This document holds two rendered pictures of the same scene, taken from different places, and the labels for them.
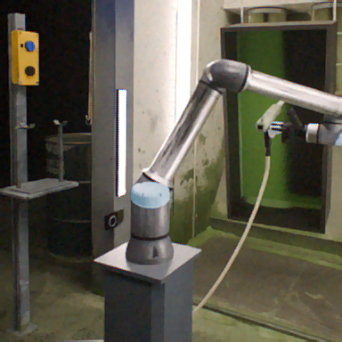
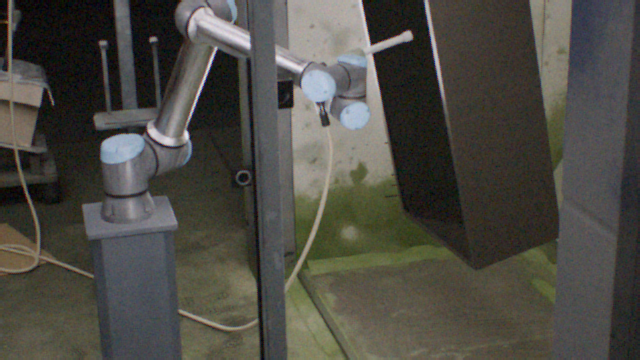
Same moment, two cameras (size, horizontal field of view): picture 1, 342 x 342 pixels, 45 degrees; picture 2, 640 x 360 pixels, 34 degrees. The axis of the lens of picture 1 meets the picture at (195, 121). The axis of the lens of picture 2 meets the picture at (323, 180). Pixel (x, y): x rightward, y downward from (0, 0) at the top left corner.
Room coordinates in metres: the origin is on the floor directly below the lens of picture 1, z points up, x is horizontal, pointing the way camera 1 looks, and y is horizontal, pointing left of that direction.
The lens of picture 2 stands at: (-0.29, -2.80, 1.94)
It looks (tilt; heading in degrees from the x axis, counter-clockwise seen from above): 19 degrees down; 47
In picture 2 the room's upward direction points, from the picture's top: 1 degrees counter-clockwise
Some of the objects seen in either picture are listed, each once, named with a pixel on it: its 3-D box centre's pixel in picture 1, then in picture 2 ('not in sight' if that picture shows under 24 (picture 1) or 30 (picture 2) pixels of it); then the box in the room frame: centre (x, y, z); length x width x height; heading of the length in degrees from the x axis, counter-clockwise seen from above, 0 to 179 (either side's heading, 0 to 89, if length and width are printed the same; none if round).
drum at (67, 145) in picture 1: (84, 192); not in sight; (3.19, 0.87, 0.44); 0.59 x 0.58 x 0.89; 42
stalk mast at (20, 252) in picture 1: (19, 176); (129, 100); (2.07, 0.90, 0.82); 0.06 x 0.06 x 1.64; 62
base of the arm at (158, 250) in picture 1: (150, 242); (127, 200); (1.56, 0.17, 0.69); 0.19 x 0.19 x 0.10
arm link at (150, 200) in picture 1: (150, 207); (125, 162); (1.57, 0.17, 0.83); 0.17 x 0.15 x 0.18; 10
